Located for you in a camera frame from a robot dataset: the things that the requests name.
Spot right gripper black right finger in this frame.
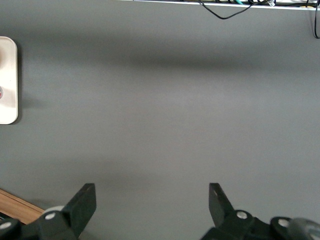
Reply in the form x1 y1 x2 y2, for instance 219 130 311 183
199 182 301 240

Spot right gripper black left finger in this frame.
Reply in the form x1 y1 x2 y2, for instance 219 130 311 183
0 183 98 240

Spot cream plastic tray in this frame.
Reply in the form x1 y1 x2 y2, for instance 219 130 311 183
0 36 19 125

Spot wooden two-drawer cabinet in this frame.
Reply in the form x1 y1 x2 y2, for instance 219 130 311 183
0 188 45 226

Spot thin black table-edge cable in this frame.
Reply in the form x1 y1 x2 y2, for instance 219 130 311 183
198 0 254 21

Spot black hanging cable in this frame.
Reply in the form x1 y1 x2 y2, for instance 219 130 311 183
309 4 320 40

